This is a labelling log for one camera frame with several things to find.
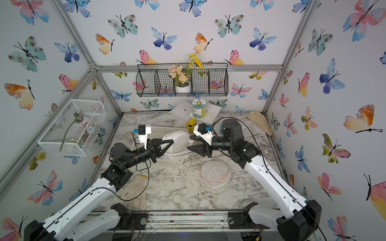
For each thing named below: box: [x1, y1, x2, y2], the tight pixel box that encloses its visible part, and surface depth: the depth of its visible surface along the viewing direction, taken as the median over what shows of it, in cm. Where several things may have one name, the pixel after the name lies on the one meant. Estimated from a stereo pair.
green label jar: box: [191, 97, 207, 119], surface depth 85 cm
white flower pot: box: [174, 83, 191, 94], surface depth 93 cm
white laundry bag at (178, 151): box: [160, 130, 195, 162], surface depth 65 cm
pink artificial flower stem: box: [58, 111, 80, 152], surface depth 75 cm
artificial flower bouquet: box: [168, 53, 204, 88], surface depth 84 cm
